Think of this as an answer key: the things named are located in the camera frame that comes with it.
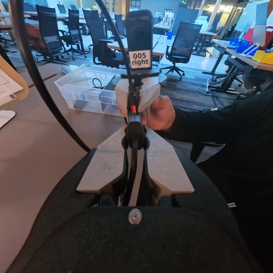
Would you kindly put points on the white stand base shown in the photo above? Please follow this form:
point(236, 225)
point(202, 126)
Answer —
point(5, 118)

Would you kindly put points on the wooden display board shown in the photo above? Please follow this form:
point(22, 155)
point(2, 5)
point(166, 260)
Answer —
point(12, 73)

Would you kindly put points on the yellow plastic bin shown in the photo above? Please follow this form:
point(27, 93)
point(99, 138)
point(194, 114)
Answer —
point(263, 57)

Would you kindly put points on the white table with orange edge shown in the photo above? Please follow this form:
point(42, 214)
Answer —
point(157, 44)

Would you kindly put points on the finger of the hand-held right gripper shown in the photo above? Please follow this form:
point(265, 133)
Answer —
point(121, 93)
point(151, 91)

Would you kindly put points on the desk with black legs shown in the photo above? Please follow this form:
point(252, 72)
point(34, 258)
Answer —
point(238, 56)

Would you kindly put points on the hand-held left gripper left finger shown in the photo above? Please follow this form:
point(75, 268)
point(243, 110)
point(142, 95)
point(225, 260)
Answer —
point(100, 168)

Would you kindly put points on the white power strip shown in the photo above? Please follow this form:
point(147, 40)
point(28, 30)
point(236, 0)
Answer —
point(208, 85)

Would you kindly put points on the black bin divider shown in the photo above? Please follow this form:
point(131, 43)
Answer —
point(107, 91)

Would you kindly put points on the small blue bin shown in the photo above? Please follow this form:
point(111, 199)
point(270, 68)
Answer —
point(243, 45)

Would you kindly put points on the person's dark clothed body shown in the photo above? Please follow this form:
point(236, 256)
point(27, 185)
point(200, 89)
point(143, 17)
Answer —
point(251, 181)

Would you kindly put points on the clear plastic bin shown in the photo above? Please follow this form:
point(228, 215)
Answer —
point(70, 89)

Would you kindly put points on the person's right hand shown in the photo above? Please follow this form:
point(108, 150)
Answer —
point(162, 113)

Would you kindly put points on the black mesh office chair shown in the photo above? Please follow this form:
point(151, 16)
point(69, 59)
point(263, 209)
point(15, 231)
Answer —
point(183, 40)

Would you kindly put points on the person's right forearm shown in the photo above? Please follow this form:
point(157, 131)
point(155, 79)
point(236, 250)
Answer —
point(213, 128)

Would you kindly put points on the grey USB hub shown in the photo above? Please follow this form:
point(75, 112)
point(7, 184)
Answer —
point(135, 128)

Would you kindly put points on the row of black office chairs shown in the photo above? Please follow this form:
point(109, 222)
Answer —
point(49, 27)

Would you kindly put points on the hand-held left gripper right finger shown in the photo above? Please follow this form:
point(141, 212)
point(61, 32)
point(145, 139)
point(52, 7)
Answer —
point(170, 168)

